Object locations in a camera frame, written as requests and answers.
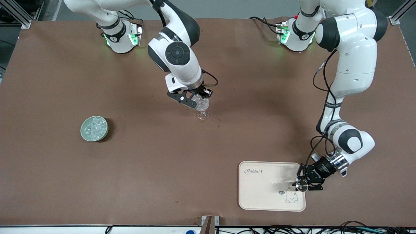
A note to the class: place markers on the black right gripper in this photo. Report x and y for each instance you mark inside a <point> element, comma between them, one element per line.
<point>203,91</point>

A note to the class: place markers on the clear ice cubes heap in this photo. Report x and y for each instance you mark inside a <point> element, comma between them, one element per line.
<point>94,128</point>

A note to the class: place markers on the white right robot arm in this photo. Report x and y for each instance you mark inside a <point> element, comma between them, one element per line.
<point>178,65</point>

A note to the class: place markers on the brown camera mount post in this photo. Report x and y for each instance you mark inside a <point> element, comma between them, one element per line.
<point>208,227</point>

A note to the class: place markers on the white table edge rail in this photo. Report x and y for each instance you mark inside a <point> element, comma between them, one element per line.
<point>65,230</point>

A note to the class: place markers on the brown table cover sheet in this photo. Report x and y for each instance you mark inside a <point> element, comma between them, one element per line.
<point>130,178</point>

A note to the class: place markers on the silver metal jigger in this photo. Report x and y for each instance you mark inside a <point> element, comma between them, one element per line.
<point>302,186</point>

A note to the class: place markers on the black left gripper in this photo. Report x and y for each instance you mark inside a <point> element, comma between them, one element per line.
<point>320,170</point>

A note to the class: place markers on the aluminium frame post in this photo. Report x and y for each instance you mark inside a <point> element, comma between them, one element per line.
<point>19,16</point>
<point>399,14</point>

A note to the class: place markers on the grey metal clamp bracket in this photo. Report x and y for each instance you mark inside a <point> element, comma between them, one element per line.
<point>217,221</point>

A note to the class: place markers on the clear wine glass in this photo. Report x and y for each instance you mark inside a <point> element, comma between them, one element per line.
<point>203,114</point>

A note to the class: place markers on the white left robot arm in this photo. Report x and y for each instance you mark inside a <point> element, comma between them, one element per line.
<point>354,58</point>

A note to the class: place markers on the cream rabbit print tray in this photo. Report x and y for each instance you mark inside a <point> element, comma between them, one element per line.
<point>266,185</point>

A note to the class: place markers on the green round bowl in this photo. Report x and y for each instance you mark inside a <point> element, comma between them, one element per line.
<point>94,140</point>

